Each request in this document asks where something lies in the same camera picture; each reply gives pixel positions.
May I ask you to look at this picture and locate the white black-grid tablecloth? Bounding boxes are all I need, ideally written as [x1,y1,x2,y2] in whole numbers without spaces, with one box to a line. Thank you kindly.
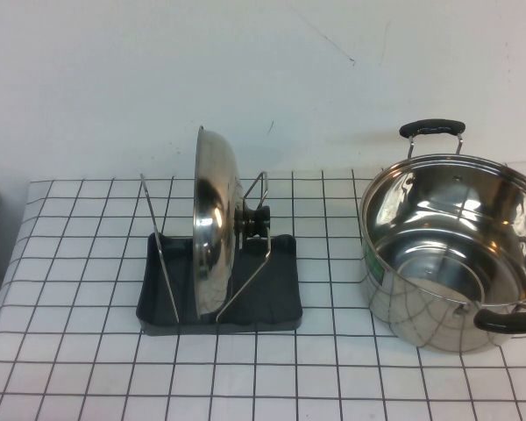
[0,161,526,421]

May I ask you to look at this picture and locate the stainless steel pot black handles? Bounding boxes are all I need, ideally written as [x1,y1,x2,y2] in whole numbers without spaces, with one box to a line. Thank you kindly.
[359,118,526,355]

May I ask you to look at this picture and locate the stainless steel lid black knob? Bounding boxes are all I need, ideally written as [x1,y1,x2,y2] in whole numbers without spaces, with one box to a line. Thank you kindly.
[192,125,274,318]

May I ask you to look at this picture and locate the black tray wire lid rack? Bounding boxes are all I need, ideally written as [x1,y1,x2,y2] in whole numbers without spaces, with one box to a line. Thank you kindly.
[134,171,304,337]

